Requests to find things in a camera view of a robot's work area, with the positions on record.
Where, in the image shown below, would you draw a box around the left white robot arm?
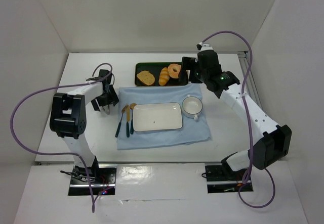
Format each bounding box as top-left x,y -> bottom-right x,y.
50,69 -> 119,178

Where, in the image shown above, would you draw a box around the silver metal tongs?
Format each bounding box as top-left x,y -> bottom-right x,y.
102,105 -> 110,115

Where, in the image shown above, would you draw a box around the gold fork green handle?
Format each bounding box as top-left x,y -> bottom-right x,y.
115,104 -> 129,138

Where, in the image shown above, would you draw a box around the gold knife green handle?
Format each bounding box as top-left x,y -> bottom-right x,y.
126,105 -> 130,138

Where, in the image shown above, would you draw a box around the dark green serving tray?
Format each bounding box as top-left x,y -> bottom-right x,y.
134,62 -> 188,86

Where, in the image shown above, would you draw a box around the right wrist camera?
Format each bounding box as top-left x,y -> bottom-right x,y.
196,42 -> 214,52

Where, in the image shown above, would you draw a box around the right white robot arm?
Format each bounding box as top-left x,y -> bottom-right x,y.
179,49 -> 292,172

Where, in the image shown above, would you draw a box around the white bowl with handles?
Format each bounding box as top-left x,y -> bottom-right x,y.
182,95 -> 203,121

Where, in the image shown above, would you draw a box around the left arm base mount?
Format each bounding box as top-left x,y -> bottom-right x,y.
60,167 -> 117,196

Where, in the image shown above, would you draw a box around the aluminium rail frame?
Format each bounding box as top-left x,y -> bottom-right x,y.
237,51 -> 279,161

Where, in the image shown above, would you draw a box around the white rectangular plate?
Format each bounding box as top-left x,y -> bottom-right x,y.
133,103 -> 183,132

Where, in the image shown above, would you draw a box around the light blue cloth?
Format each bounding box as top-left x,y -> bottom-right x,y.
117,84 -> 211,150

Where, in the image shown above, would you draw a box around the gold spoon green handle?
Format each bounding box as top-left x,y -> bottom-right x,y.
130,103 -> 137,135

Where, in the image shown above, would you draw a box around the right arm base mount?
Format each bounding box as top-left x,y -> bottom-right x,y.
201,165 -> 253,194

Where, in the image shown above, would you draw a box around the left bread slice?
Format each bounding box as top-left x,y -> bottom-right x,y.
136,70 -> 155,86

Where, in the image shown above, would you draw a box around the sugared orange donut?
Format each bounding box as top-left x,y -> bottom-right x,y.
167,63 -> 181,79

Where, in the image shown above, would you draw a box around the striped bread roll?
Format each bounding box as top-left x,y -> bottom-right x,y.
158,67 -> 170,86

